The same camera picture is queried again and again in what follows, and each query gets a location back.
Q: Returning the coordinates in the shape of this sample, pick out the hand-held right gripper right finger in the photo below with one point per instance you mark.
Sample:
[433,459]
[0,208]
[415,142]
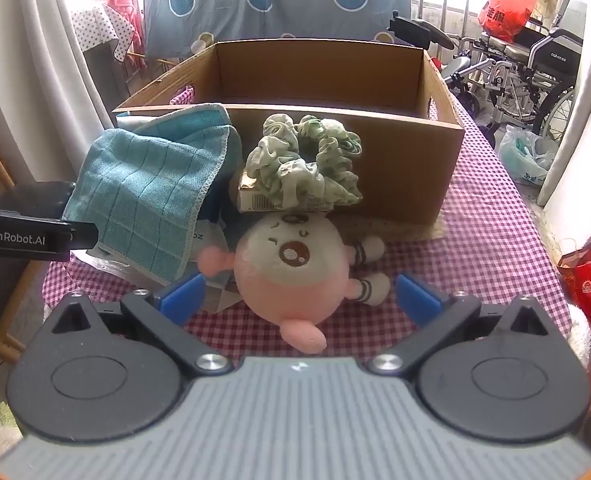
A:
[418,302]

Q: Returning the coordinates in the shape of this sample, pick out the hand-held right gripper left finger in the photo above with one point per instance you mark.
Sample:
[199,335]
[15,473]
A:
[183,300]

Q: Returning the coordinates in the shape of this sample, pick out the blue wet wipes pack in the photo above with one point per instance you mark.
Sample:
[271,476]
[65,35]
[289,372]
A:
[208,232]

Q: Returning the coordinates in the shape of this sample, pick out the pink and white plush toy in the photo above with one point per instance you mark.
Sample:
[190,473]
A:
[295,280]

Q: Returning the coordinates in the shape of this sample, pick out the teal checked towel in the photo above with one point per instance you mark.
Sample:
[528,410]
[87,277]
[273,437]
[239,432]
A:
[145,190]

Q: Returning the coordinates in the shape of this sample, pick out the gold tissue packet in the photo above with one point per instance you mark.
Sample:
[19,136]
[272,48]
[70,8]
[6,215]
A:
[255,201]

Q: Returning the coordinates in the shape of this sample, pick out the brown cardboard box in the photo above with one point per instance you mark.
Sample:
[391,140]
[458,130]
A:
[400,160]

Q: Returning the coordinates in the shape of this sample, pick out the green floral scrunchie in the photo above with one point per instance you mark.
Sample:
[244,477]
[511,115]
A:
[295,170]

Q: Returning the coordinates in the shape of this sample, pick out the purple checked tablecloth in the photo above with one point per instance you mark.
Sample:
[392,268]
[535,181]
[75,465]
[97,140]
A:
[485,260]

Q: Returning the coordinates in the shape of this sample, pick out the red gift bag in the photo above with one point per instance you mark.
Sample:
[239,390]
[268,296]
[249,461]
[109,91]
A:
[588,285]

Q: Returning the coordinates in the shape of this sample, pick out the dark grey storage crate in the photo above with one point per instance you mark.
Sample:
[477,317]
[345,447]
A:
[100,80]

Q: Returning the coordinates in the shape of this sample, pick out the white plastic bag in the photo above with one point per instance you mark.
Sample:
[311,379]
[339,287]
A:
[525,155]

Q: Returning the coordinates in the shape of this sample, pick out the white curtain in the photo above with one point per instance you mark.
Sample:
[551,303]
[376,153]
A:
[60,35]

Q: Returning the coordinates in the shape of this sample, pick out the white polka dot cloth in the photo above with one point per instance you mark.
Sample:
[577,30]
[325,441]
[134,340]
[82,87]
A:
[97,25]

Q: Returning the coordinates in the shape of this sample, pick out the pink hanging clothes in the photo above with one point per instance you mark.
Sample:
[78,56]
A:
[125,0]

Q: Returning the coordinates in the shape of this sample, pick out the black wheelchair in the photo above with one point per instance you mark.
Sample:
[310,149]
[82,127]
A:
[540,55]

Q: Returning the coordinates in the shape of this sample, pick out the red plastic bag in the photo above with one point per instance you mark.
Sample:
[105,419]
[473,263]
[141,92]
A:
[505,10]

